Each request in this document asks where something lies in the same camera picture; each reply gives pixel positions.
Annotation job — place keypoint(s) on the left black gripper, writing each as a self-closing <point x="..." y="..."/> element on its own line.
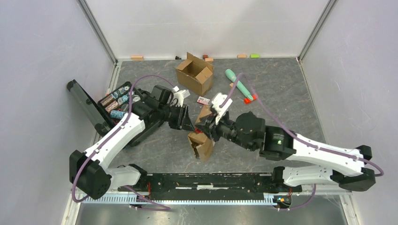
<point x="185" y="123"/>

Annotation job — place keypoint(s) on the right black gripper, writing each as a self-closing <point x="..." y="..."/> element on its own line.
<point x="208" y="124"/>

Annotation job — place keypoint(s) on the brown cardboard express box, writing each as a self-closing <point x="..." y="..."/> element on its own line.
<point x="195" y="74"/>

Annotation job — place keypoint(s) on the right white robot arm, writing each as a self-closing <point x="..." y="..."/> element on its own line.
<point x="328" y="164"/>

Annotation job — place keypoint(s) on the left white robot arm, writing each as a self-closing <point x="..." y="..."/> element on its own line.
<point x="89" y="170"/>

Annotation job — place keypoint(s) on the small red white box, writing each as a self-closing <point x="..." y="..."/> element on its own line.
<point x="203" y="100"/>

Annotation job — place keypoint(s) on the black case with poker chips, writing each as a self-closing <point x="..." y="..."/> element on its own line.
<point x="109" y="110"/>

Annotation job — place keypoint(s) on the green block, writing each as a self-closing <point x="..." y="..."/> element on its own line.
<point x="254" y="56"/>

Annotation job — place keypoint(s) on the tan block far left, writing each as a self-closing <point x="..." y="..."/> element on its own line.
<point x="137" y="57"/>

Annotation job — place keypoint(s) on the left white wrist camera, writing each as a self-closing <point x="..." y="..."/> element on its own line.
<point x="179" y="96"/>

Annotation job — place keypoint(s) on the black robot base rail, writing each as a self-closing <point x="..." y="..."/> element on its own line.
<point x="210" y="186"/>

